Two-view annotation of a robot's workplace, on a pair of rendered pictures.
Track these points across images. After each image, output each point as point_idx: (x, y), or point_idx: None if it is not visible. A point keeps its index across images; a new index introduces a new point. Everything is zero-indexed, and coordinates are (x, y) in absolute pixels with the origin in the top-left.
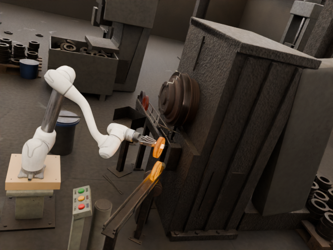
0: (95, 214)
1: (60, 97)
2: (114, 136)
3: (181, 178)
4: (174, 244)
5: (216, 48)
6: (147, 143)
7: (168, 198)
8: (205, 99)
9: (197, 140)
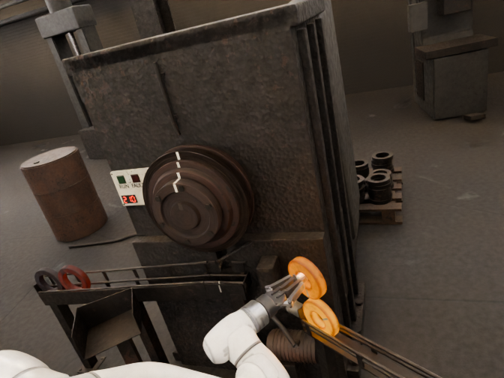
0: None
1: None
2: (252, 349)
3: None
4: (365, 375)
5: (217, 58)
6: (298, 291)
7: None
8: (259, 152)
9: (297, 218)
